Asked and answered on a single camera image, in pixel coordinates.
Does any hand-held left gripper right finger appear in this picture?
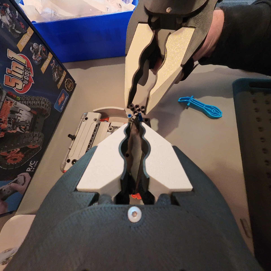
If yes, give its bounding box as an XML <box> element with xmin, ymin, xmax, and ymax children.
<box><xmin>140</xmin><ymin>122</ymin><xmax>193</xmax><ymax>203</ymax></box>

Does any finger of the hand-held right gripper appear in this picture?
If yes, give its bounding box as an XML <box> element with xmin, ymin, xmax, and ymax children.
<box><xmin>145</xmin><ymin>27</ymin><xmax>195</xmax><ymax>115</ymax></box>
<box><xmin>124</xmin><ymin>22</ymin><xmax>156</xmax><ymax>108</ymax></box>

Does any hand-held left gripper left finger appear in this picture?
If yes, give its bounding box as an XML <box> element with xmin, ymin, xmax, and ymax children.
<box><xmin>76</xmin><ymin>122</ymin><xmax>130</xmax><ymax>202</ymax></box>

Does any building block robot vehicle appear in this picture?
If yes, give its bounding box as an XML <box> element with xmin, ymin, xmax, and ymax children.
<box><xmin>60</xmin><ymin>103</ymin><xmax>152</xmax><ymax>200</ymax></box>

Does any person's right forearm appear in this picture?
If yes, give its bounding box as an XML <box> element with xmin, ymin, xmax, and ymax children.
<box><xmin>199</xmin><ymin>0</ymin><xmax>271</xmax><ymax>77</ymax></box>

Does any person's right hand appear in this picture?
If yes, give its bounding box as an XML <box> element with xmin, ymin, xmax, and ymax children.
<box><xmin>192</xmin><ymin>9</ymin><xmax>225</xmax><ymax>61</ymax></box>

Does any blue plastic storage bin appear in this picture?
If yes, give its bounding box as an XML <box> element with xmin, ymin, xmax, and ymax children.
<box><xmin>19</xmin><ymin>0</ymin><xmax>136</xmax><ymax>63</ymax></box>

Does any blue brick separator tool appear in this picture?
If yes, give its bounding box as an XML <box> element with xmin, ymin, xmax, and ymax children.
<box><xmin>178</xmin><ymin>96</ymin><xmax>223</xmax><ymax>119</ymax></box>

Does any dark perforated pad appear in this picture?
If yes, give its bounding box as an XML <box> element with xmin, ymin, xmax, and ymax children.
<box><xmin>232</xmin><ymin>78</ymin><xmax>271</xmax><ymax>271</ymax></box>

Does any printed robot kit box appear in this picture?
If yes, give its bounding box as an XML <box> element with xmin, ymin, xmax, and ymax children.
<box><xmin>0</xmin><ymin>0</ymin><xmax>77</xmax><ymax>215</ymax></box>

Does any white articulated stand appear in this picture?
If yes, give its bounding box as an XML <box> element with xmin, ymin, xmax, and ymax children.
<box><xmin>0</xmin><ymin>247</ymin><xmax>18</xmax><ymax>262</ymax></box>

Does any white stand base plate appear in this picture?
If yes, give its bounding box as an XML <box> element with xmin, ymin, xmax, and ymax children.
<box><xmin>0</xmin><ymin>214</ymin><xmax>36</xmax><ymax>271</ymax></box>

